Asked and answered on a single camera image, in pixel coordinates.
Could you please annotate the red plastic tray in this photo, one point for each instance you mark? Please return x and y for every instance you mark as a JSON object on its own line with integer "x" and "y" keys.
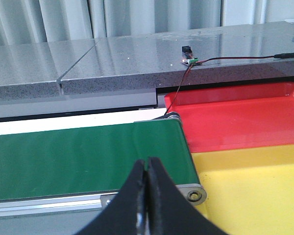
{"x": 236, "y": 117}

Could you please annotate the green conveyor belt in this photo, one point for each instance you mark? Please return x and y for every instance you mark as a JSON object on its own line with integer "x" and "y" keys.
{"x": 89, "y": 159}

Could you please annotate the aluminium conveyor frame rail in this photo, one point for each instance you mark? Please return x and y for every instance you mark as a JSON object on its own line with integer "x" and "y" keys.
{"x": 22, "y": 201}

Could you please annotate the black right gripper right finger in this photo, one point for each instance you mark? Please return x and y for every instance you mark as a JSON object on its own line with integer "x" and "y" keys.
{"x": 169, "y": 213}

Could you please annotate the small sensor circuit board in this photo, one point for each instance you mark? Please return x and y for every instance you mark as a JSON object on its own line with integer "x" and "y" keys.
{"x": 187, "y": 56}

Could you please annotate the white pleated curtain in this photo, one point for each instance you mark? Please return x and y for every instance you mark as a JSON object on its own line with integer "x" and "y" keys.
{"x": 34, "y": 21}

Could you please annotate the yellow plastic tray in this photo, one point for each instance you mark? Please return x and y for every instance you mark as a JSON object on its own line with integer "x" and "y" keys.
{"x": 249, "y": 191}

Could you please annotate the grey stone countertop slab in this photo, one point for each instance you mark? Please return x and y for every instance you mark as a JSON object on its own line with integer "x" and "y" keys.
{"x": 230, "y": 53}

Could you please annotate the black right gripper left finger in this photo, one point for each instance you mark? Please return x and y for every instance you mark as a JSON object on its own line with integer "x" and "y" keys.
{"x": 126, "y": 213}

